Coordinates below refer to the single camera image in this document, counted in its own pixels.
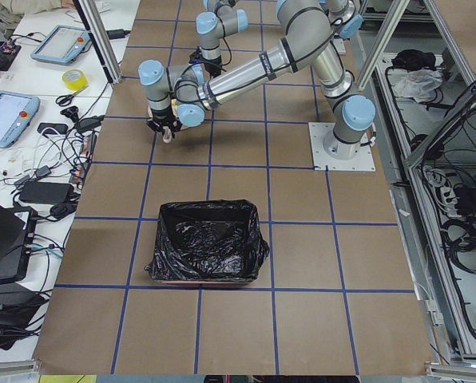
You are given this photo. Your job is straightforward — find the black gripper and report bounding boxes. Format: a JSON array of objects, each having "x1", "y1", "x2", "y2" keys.
[
  {"x1": 189, "y1": 47, "x2": 225, "y2": 78},
  {"x1": 146, "y1": 106, "x2": 183, "y2": 138}
]

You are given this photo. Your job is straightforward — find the beige plastic dustpan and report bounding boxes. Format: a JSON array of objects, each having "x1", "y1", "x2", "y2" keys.
[{"x1": 146, "y1": 99, "x2": 188, "y2": 144}]

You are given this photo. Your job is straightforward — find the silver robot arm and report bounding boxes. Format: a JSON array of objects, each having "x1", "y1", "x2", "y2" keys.
[
  {"x1": 189, "y1": 1, "x2": 363, "y2": 78},
  {"x1": 138, "y1": 1, "x2": 375, "y2": 160}
]

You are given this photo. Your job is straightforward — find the bin with black bag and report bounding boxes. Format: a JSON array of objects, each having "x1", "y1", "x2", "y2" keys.
[{"x1": 145, "y1": 199, "x2": 270, "y2": 284}]

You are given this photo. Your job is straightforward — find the yellow tape roll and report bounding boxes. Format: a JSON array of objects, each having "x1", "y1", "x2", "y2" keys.
[{"x1": 62, "y1": 69, "x2": 89, "y2": 91}]

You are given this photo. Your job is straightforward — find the upper blue teach pendant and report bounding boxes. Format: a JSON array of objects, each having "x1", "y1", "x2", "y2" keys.
[{"x1": 30, "y1": 25, "x2": 91, "y2": 65}]

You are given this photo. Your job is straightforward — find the blue teach pendant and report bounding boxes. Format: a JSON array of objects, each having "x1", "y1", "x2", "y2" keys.
[
  {"x1": 0, "y1": 91, "x2": 41, "y2": 148},
  {"x1": 30, "y1": 25, "x2": 91, "y2": 65}
]

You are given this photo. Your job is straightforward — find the black power adapter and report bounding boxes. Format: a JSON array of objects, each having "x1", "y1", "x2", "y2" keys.
[{"x1": 18, "y1": 182, "x2": 74, "y2": 204}]

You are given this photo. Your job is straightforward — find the lower blue teach pendant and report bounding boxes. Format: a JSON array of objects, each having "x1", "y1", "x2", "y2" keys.
[{"x1": 0, "y1": 91, "x2": 41, "y2": 148}]

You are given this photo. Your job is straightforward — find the black laptop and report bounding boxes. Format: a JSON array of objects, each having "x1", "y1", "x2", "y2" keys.
[{"x1": 0, "y1": 205, "x2": 38, "y2": 284}]

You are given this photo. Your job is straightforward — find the crumpled white cloth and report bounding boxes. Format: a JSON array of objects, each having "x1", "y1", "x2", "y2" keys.
[{"x1": 393, "y1": 69, "x2": 443, "y2": 103}]

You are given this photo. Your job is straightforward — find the black handled scissors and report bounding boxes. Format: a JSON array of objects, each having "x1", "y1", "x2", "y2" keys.
[{"x1": 55, "y1": 87, "x2": 86, "y2": 107}]

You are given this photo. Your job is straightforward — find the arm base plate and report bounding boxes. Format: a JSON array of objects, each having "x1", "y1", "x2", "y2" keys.
[
  {"x1": 333, "y1": 38, "x2": 346, "y2": 55},
  {"x1": 308, "y1": 122, "x2": 376, "y2": 172}
]

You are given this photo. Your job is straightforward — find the aluminium frame post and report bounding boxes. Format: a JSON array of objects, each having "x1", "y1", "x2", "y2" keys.
[{"x1": 73, "y1": 0, "x2": 122, "y2": 85}]

